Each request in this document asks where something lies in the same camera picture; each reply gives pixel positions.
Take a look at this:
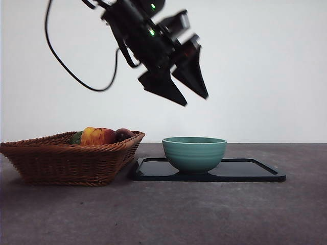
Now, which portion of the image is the teal ribbed bowl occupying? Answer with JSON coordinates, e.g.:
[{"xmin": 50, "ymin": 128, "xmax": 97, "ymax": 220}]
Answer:
[{"xmin": 162, "ymin": 136, "xmax": 227, "ymax": 175}]

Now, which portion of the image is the dark red plum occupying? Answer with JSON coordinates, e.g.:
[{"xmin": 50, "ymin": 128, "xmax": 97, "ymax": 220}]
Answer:
[{"xmin": 114, "ymin": 128, "xmax": 135, "ymax": 143}]

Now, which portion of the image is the red yellow apple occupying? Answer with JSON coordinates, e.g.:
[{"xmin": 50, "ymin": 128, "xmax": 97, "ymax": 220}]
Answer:
[{"xmin": 80, "ymin": 127, "xmax": 115, "ymax": 146}]

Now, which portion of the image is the green fruit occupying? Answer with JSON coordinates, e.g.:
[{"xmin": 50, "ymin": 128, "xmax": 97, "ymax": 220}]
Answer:
[{"xmin": 71, "ymin": 131, "xmax": 84, "ymax": 145}]

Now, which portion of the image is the black rectangular tray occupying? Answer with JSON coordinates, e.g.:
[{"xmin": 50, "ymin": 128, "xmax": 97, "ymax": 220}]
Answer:
[{"xmin": 134, "ymin": 157, "xmax": 287, "ymax": 183}]

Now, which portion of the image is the brown wicker basket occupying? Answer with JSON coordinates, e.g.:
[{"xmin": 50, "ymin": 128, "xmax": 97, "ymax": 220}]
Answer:
[{"xmin": 0, "ymin": 130, "xmax": 146, "ymax": 186}]

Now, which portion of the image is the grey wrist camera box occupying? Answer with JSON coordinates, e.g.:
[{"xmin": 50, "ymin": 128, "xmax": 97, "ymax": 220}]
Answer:
[{"xmin": 157, "ymin": 9, "xmax": 191, "ymax": 35}]

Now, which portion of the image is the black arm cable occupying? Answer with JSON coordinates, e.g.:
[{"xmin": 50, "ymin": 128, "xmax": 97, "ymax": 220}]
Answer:
[{"xmin": 45, "ymin": 0, "xmax": 121, "ymax": 92}]

